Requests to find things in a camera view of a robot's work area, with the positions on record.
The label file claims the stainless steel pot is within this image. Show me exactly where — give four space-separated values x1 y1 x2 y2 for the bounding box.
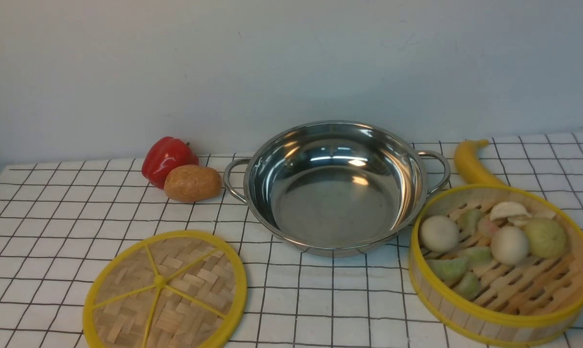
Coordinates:
222 120 451 258

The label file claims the white folded dumpling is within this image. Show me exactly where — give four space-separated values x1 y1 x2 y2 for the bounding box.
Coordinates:
489 201 532 227

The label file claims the yellow bamboo steamer basket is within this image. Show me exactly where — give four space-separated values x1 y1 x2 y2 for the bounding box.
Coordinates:
408 185 583 348

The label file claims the yellow banana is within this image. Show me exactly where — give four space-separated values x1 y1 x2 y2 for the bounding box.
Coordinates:
453 139 507 187

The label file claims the green dumpling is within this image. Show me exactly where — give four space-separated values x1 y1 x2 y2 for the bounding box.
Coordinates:
453 272 481 301
457 246 493 269
425 257 468 282
457 208 485 236

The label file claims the pink dumpling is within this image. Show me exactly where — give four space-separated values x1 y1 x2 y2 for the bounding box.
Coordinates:
477 216 500 240

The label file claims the white round bun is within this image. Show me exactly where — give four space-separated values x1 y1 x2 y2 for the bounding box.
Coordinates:
490 226 530 266
419 215 460 253

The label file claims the white round bun right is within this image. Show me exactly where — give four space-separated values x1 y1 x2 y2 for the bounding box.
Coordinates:
490 226 530 266

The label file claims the green round bun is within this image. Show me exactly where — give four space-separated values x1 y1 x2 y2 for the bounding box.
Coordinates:
522 218 568 259

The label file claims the white round bun left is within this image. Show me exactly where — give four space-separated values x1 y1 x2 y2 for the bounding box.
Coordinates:
419 215 460 253

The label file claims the green dumpling front left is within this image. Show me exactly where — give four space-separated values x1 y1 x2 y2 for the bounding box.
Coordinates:
425 257 468 282

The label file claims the red bell pepper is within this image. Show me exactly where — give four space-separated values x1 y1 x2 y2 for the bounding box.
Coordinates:
141 136 200 189

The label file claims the brown potato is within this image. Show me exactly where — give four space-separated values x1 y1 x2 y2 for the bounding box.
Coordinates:
163 165 223 203

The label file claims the yellow woven steamer lid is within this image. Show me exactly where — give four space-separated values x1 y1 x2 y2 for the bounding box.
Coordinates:
82 231 248 348

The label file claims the green dumpling back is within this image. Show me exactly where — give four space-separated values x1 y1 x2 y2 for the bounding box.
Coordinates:
457 208 485 236

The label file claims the green dumpling middle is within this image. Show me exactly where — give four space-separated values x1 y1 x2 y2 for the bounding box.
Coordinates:
457 246 493 269

